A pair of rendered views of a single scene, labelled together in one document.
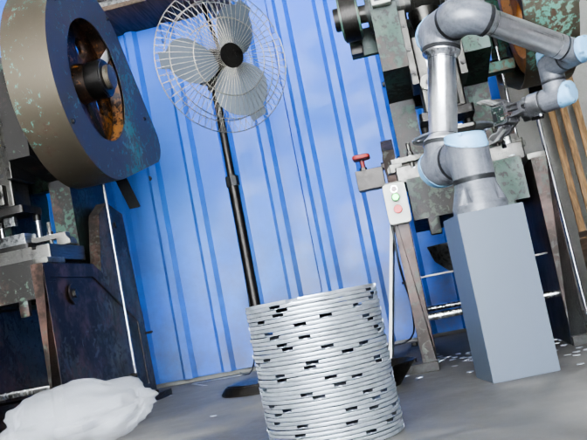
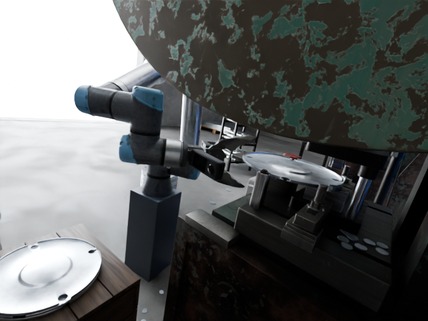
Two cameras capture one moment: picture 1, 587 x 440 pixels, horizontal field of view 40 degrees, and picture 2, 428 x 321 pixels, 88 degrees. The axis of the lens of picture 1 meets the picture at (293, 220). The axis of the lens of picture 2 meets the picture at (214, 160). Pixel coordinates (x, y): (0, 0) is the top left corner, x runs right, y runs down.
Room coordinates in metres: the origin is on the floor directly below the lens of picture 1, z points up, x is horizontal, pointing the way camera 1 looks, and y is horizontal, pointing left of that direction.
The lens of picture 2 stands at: (2.93, -1.29, 0.94)
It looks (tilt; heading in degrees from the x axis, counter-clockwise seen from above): 16 degrees down; 118
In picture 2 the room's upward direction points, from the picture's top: 10 degrees clockwise
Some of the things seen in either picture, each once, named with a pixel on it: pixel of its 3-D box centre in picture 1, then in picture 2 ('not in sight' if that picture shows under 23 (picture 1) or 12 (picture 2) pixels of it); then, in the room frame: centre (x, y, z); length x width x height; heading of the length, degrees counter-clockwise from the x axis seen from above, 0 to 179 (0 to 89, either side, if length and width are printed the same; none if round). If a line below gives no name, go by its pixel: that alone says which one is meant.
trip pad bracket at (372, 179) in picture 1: (374, 194); not in sight; (2.76, -0.29, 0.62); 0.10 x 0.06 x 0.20; 82
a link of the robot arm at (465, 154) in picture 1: (466, 154); (162, 159); (2.22, -0.51, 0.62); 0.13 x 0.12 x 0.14; 21
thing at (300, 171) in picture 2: (452, 134); (290, 167); (2.82, -0.61, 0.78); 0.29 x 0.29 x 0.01
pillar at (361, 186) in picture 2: not in sight; (361, 190); (2.99, -0.72, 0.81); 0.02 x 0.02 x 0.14
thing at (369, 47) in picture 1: (358, 22); not in sight; (3.00, -0.39, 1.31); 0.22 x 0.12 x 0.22; 172
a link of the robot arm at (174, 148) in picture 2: (535, 105); (173, 154); (2.55, -0.84, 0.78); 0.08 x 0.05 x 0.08; 134
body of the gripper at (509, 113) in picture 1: (513, 112); (202, 155); (2.61, -0.78, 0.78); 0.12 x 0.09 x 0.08; 44
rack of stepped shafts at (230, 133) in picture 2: not in sight; (238, 135); (1.65, 1.68, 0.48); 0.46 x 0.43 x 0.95; 152
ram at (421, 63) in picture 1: (437, 71); not in sight; (2.90, -0.63, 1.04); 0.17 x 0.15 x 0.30; 172
